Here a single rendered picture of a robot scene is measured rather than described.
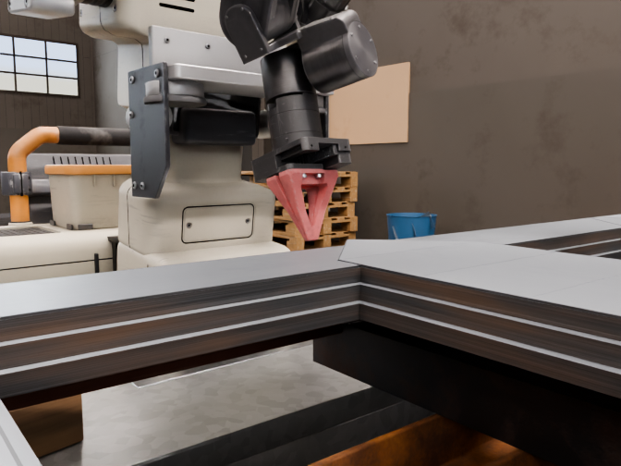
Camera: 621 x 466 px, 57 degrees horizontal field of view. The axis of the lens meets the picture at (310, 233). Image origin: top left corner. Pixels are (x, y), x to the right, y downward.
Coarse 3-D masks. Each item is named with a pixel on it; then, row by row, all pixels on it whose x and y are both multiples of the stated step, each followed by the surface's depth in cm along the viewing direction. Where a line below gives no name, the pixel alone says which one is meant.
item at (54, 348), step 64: (0, 320) 28; (64, 320) 30; (128, 320) 32; (192, 320) 34; (256, 320) 37; (320, 320) 39; (384, 320) 40; (448, 320) 36; (512, 320) 33; (576, 320) 30; (0, 384) 27; (64, 384) 29; (576, 384) 29
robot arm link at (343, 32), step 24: (240, 24) 58; (312, 24) 58; (336, 24) 56; (360, 24) 59; (240, 48) 60; (264, 48) 59; (312, 48) 59; (336, 48) 57; (360, 48) 58; (312, 72) 59; (336, 72) 58; (360, 72) 57
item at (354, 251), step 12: (384, 240) 56; (396, 240) 56; (408, 240) 56; (420, 240) 56; (432, 240) 56; (444, 240) 56; (456, 240) 56; (348, 252) 49; (360, 252) 49; (372, 252) 49; (384, 252) 49
